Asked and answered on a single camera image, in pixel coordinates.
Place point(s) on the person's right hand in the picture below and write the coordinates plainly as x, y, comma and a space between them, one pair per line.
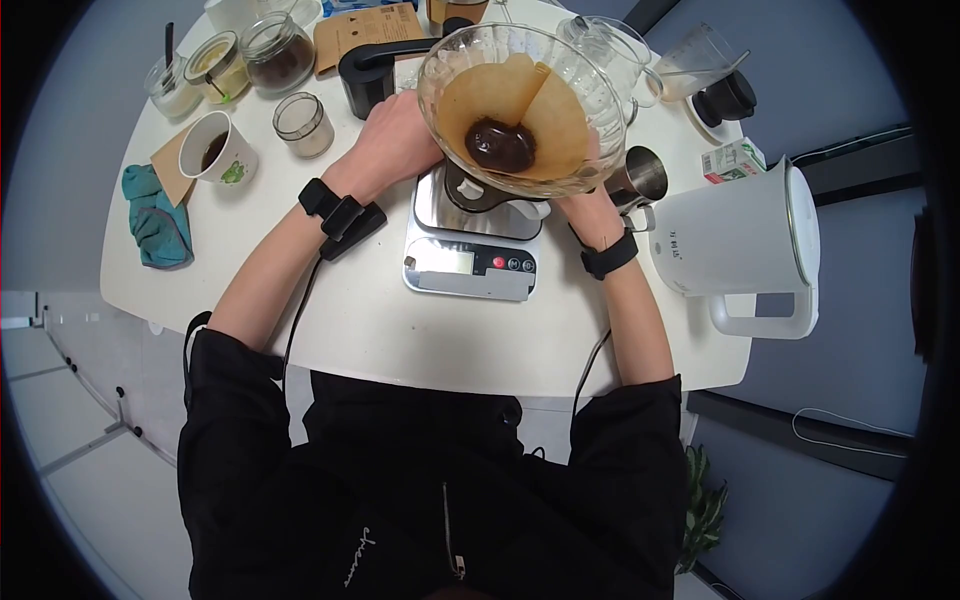
594, 214

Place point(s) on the person's left hand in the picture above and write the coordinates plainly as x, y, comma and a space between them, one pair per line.
390, 146

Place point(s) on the glass coffee dripper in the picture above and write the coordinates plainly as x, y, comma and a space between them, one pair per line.
600, 112

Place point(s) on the black wrist band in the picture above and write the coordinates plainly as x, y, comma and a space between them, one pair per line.
609, 256
339, 216

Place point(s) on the steel milk jug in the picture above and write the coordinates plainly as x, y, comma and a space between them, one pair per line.
641, 180

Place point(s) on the empty glass jar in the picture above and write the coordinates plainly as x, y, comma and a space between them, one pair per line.
304, 127

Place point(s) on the dark coffee server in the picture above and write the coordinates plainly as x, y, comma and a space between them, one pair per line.
469, 196

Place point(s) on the wet coffee grounds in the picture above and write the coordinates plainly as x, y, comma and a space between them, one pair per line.
500, 145

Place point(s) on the brown paper bag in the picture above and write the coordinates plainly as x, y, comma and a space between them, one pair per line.
360, 34

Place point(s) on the silver kitchen scale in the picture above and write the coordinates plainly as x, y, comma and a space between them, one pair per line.
469, 262

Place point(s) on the glass jar of coffee beans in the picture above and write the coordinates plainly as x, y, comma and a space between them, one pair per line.
279, 60

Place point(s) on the white electric kettle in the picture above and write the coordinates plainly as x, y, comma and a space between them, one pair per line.
735, 232

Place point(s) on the white green milk carton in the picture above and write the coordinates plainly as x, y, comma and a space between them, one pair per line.
731, 161

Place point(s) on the white paper cup of coffee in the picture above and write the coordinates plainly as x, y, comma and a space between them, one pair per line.
232, 161

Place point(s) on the clear glass pitcher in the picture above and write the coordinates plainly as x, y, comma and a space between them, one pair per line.
607, 52

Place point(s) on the black round object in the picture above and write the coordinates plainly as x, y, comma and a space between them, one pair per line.
726, 99

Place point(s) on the clear plastic measuring cup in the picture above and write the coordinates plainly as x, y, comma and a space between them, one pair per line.
694, 64

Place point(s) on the glass jar of pale powder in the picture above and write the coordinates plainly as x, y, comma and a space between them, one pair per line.
221, 71

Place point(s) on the white container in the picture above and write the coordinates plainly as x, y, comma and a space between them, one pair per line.
232, 13

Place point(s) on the folded brown paper filter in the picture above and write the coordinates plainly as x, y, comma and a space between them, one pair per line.
171, 169

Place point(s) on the small glass cup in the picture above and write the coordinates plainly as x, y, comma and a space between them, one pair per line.
174, 94

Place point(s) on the black spoon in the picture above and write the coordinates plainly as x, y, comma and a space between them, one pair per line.
169, 45

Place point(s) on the teal cloth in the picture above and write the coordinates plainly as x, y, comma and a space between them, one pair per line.
159, 225

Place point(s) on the green potted plant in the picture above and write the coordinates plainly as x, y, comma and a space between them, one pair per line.
703, 510

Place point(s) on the person's body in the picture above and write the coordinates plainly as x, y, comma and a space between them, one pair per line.
420, 487

